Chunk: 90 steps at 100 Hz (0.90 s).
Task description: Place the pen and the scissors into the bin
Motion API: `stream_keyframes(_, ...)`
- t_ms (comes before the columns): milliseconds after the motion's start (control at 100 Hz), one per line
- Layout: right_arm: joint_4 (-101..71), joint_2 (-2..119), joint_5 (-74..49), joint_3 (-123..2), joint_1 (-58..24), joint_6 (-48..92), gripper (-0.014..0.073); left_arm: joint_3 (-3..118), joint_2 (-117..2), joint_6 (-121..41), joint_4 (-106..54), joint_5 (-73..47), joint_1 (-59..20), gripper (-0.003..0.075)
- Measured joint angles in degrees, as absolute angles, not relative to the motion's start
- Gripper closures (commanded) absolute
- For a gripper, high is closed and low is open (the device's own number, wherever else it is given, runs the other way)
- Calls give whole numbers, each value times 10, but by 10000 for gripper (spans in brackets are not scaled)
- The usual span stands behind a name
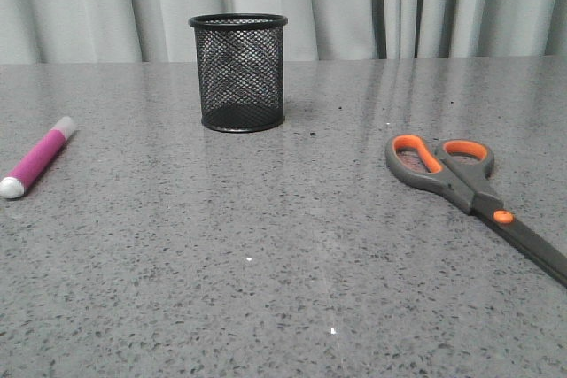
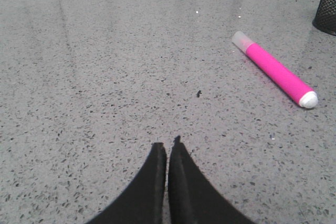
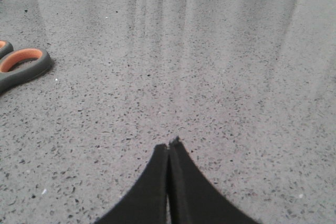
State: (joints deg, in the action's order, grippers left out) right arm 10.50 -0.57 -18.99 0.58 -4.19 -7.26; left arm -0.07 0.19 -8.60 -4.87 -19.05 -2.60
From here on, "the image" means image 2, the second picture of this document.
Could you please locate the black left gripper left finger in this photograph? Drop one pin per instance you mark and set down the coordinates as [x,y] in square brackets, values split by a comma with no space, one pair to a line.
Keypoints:
[142,200]

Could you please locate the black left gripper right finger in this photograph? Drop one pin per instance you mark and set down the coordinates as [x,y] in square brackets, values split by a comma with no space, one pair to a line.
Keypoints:
[192,198]

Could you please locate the pink highlighter pen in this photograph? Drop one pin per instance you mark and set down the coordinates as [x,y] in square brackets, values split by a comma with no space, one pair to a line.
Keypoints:
[302,94]

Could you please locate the black mesh pen cup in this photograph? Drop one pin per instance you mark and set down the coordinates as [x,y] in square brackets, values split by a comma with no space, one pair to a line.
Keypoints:
[324,19]

